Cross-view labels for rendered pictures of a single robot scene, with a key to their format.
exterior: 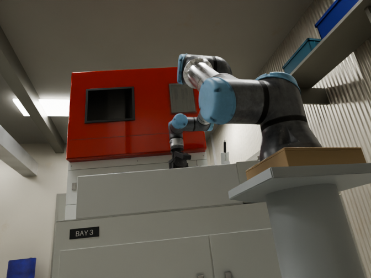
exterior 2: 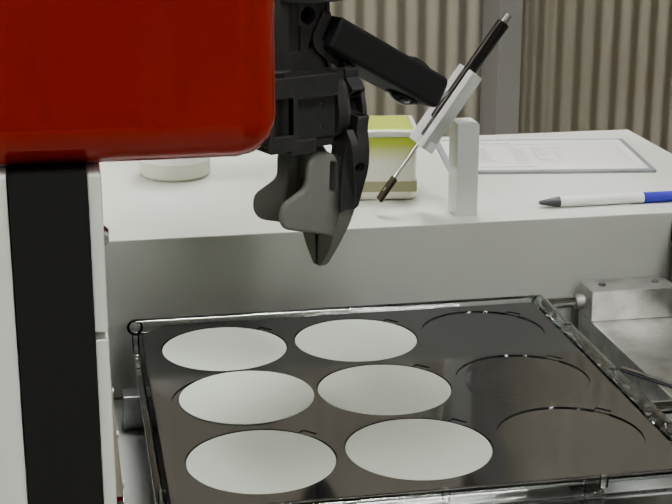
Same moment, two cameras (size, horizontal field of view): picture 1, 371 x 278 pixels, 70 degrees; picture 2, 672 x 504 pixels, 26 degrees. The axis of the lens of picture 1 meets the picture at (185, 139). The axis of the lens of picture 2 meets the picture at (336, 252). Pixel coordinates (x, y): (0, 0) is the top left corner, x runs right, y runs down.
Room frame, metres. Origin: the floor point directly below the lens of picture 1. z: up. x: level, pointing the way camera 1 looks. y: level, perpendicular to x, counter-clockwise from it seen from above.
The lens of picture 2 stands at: (1.44, 1.08, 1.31)
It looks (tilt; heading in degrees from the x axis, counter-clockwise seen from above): 17 degrees down; 265
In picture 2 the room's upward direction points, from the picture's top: straight up
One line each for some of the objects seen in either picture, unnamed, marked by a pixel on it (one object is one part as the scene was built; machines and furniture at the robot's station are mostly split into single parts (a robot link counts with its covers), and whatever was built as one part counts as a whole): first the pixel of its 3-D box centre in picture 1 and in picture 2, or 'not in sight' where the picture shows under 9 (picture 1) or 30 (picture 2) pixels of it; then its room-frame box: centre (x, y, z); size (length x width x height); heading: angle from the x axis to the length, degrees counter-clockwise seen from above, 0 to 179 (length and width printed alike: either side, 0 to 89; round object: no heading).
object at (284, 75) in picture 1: (275, 101); not in sight; (0.64, -0.25, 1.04); 0.13 x 0.12 x 0.14; 104
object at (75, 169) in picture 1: (139, 190); (77, 346); (1.52, 0.29, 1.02); 0.81 x 0.03 x 0.40; 95
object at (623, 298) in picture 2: not in sight; (627, 297); (1.07, -0.13, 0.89); 0.08 x 0.03 x 0.03; 5
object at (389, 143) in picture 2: not in sight; (376, 157); (1.28, -0.26, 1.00); 0.07 x 0.07 x 0.07; 87
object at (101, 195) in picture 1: (160, 192); not in sight; (0.94, 0.11, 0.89); 0.55 x 0.09 x 0.14; 95
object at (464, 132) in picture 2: (226, 166); (446, 141); (1.23, -0.18, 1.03); 0.06 x 0.04 x 0.13; 5
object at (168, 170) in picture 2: not in sight; (174, 127); (1.47, -0.35, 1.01); 0.07 x 0.07 x 0.10
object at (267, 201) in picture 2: not in sight; (289, 203); (1.38, 0.04, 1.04); 0.06 x 0.03 x 0.09; 29
